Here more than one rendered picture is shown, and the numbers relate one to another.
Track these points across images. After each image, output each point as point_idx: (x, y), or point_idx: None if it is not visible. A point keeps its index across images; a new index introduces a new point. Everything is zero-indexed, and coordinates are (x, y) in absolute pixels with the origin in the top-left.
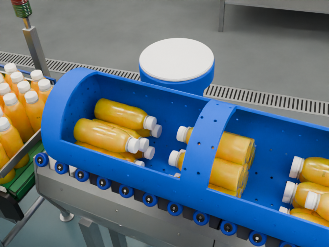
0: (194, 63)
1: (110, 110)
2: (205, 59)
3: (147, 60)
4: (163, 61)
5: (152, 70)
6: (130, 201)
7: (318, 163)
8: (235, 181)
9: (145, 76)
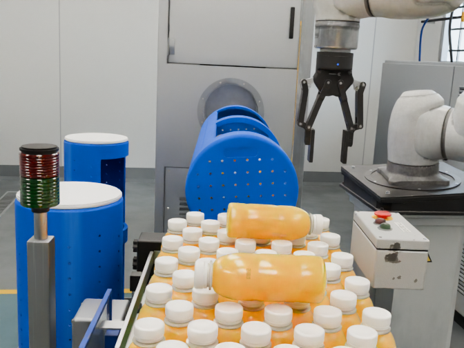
0: (83, 186)
1: None
2: (71, 183)
3: (82, 201)
4: (82, 195)
5: (106, 197)
6: None
7: None
8: None
9: (112, 208)
